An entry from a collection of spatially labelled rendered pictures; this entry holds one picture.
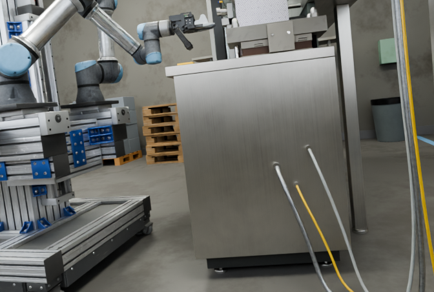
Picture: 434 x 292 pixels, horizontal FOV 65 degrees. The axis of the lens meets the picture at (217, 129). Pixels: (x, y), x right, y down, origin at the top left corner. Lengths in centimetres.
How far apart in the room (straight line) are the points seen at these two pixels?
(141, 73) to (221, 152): 479
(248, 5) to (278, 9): 14
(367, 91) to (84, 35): 481
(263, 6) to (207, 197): 89
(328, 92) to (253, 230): 62
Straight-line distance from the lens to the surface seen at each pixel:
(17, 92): 162
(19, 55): 150
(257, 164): 138
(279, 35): 142
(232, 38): 144
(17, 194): 194
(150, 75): 600
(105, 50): 210
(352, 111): 181
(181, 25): 168
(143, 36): 170
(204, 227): 146
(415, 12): 561
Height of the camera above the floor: 73
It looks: 4 degrees down
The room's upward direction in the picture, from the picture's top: 6 degrees counter-clockwise
